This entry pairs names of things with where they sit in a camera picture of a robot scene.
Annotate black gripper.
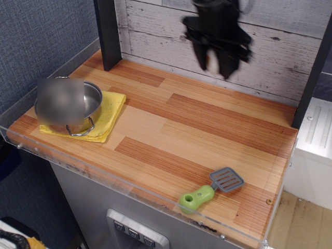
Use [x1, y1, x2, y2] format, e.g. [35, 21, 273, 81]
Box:
[182, 2, 252, 79]

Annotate plush sushi roll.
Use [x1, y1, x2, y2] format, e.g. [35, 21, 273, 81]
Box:
[206, 49, 219, 75]

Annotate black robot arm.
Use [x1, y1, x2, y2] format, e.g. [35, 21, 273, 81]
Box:
[182, 1, 252, 79]

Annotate yellow folded cloth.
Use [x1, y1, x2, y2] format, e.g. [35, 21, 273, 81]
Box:
[39, 91, 126, 143]

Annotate green grey toy spatula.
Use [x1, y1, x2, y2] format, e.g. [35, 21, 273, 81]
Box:
[179, 167, 245, 214]

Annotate stainless steel pot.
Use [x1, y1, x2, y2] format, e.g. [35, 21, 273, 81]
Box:
[34, 76, 103, 137]

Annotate white ribbed side unit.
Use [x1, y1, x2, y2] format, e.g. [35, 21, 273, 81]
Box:
[284, 98, 331, 209]

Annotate clear acrylic table guard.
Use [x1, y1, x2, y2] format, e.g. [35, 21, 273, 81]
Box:
[1, 52, 298, 248]

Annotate grey cabinet with dispenser panel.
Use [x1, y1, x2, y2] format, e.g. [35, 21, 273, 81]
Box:
[51, 163, 237, 248]

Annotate yellow black object bottom left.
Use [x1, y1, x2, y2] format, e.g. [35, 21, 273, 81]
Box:
[1, 230, 46, 249]

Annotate dark right frame post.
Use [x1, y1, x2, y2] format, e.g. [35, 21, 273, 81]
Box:
[291, 17, 331, 129]

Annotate dark frame post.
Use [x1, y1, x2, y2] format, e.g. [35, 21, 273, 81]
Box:
[93, 0, 122, 71]
[291, 17, 331, 129]

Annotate dark left frame post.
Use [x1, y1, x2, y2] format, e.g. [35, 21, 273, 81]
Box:
[93, 0, 122, 71]

